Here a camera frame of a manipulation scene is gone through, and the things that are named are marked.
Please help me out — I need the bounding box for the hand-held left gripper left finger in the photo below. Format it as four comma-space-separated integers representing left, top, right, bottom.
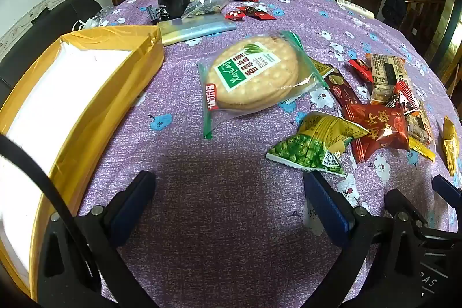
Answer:
38, 170, 159, 308

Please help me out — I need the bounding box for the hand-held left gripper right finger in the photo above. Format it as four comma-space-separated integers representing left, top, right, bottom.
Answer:
304, 170, 422, 308

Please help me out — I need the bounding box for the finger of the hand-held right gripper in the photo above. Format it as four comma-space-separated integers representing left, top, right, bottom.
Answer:
433, 174, 462, 202
384, 188, 462, 244

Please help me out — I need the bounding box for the gold candy packet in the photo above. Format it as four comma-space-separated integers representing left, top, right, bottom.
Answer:
442, 115, 461, 176

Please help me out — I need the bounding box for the yellow cracker packet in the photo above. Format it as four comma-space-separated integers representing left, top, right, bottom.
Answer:
404, 102, 437, 163

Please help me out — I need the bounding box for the green pea snack packet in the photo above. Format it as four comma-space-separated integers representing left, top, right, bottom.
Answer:
266, 111, 369, 178

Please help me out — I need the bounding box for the large red snack packet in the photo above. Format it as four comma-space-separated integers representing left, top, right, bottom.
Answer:
343, 102, 411, 163

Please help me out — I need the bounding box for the brown snack bar packet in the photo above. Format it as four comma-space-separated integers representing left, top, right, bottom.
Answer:
322, 68, 364, 114

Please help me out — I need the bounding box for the orange cracker packet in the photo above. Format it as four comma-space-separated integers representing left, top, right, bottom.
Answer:
366, 53, 407, 105

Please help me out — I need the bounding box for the gold cardboard box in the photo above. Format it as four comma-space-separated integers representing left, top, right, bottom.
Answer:
0, 25, 165, 303

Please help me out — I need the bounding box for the yellow green snack packet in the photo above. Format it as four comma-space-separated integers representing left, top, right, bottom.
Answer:
310, 58, 333, 78

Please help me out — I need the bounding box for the round biscuit packet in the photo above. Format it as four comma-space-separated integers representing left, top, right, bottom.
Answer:
198, 31, 327, 140

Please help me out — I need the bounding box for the purple floral tablecloth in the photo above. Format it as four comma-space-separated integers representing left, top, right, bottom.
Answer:
77, 0, 462, 308

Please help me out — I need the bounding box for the wooden stair railing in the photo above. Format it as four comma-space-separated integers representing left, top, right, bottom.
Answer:
400, 0, 448, 49

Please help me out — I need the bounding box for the white remote control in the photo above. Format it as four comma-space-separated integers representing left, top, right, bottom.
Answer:
336, 0, 376, 19

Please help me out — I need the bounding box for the blue yellow plastic bag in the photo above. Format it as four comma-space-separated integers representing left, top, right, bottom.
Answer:
157, 13, 237, 47

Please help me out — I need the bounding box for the clear plastic bag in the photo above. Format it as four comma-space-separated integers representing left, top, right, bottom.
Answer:
72, 7, 114, 31

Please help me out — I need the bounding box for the small black part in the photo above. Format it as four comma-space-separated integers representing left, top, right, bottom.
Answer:
145, 5, 162, 23

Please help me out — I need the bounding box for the black chair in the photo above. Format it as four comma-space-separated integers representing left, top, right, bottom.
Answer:
0, 0, 103, 107

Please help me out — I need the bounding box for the black cylindrical device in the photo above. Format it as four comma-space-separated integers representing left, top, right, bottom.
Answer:
156, 0, 192, 21

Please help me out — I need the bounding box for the clear zip bag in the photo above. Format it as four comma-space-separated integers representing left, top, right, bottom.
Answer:
181, 0, 232, 20

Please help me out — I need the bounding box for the gold door frame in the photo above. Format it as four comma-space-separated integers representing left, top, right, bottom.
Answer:
424, 0, 462, 59

